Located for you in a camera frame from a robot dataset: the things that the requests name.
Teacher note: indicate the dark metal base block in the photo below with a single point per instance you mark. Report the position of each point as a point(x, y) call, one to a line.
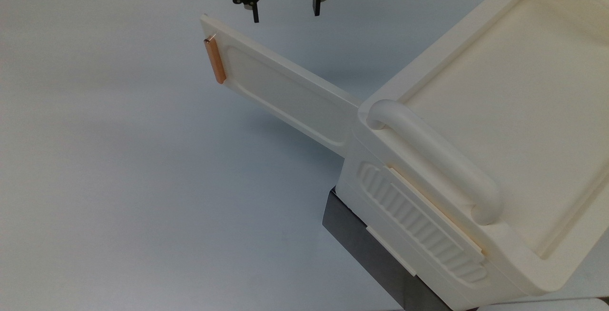
point(371, 249)

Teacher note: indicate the cream cabinet door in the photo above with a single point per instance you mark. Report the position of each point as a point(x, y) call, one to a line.
point(285, 92)

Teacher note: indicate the cream plastic cabinet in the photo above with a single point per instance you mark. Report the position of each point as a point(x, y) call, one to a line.
point(499, 125)

